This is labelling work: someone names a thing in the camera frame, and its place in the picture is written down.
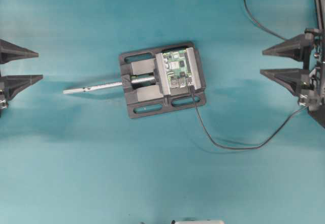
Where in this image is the green single-board computer PCB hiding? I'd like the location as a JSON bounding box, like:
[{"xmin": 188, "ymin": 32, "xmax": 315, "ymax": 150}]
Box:
[{"xmin": 162, "ymin": 49, "xmax": 193, "ymax": 89}]

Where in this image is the silver vise screw rod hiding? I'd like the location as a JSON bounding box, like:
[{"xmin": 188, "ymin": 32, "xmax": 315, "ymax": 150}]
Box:
[{"xmin": 63, "ymin": 76, "xmax": 155, "ymax": 94}]

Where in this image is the black bench vise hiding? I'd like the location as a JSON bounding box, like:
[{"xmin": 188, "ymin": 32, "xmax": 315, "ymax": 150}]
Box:
[{"xmin": 119, "ymin": 41, "xmax": 206, "ymax": 119}]

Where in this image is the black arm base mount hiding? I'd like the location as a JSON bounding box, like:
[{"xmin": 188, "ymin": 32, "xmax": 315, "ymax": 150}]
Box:
[{"xmin": 308, "ymin": 0, "xmax": 324, "ymax": 127}]

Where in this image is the black background cable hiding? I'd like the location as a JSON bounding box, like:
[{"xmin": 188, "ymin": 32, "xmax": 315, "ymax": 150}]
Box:
[{"xmin": 242, "ymin": 0, "xmax": 289, "ymax": 41}]

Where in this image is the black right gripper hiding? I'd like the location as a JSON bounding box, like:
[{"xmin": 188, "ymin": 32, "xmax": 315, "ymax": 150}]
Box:
[{"xmin": 260, "ymin": 29, "xmax": 324, "ymax": 111}]

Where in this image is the black USB cable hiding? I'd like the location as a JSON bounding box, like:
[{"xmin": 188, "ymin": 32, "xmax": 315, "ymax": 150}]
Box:
[{"xmin": 187, "ymin": 79, "xmax": 309, "ymax": 150}]

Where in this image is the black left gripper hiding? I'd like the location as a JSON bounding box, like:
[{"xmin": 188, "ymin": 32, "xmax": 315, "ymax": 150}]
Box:
[{"xmin": 0, "ymin": 39, "xmax": 43, "ymax": 112}]

